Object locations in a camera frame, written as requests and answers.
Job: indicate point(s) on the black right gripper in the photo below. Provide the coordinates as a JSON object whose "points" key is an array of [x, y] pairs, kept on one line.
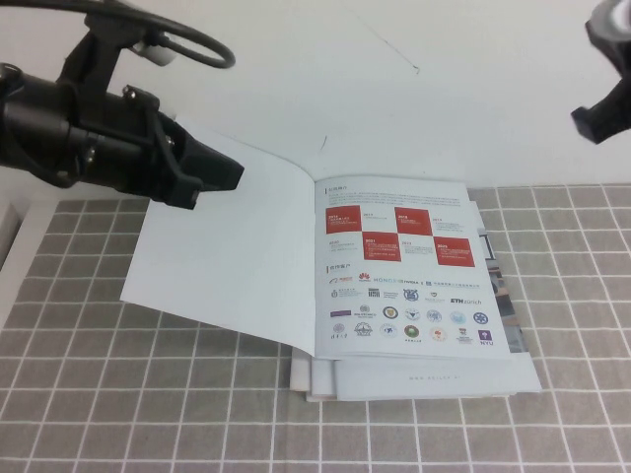
{"points": [[606, 120]]}

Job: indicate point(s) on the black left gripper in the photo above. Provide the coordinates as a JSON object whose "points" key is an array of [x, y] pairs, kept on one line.
{"points": [[123, 148]]}

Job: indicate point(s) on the AgileX brochure with logo page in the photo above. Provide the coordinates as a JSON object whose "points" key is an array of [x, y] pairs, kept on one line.
{"points": [[394, 246]]}

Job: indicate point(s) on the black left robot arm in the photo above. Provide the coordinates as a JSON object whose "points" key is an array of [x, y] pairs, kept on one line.
{"points": [[34, 113]]}

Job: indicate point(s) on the AgileX brochure with classroom cover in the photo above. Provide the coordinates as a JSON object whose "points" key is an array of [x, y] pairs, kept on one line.
{"points": [[443, 384]]}

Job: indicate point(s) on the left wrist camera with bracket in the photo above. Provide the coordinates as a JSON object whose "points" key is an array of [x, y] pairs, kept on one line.
{"points": [[98, 49]]}

